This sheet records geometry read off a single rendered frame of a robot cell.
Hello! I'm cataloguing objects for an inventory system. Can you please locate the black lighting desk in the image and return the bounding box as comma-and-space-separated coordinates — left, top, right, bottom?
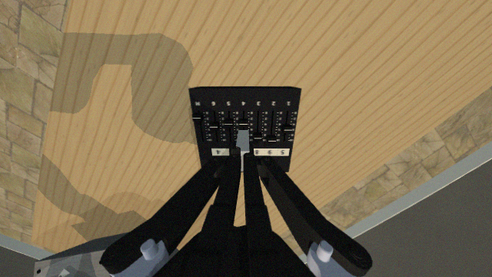
188, 86, 301, 172

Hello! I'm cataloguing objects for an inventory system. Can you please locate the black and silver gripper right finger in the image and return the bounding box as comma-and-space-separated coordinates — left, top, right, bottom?
242, 130, 373, 277

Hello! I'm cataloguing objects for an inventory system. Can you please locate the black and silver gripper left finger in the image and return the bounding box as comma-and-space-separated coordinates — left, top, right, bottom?
101, 130, 244, 277

